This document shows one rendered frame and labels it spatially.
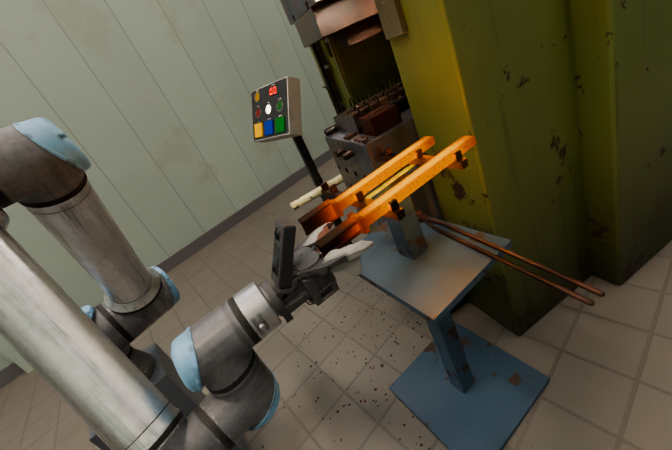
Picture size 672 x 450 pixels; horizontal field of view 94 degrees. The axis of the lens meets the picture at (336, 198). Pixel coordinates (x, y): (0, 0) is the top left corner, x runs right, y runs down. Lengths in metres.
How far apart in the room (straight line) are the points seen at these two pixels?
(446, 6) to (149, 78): 2.98
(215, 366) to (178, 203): 3.01
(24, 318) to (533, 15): 1.26
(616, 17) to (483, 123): 0.44
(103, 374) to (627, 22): 1.43
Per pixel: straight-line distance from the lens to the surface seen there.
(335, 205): 0.71
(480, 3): 0.99
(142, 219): 3.49
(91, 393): 0.63
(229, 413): 0.64
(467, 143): 0.81
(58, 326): 0.65
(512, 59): 1.07
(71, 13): 3.62
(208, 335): 0.57
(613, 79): 1.27
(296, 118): 1.63
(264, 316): 0.56
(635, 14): 1.31
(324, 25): 1.20
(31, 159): 0.74
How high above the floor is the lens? 1.23
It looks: 24 degrees down
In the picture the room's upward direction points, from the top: 25 degrees counter-clockwise
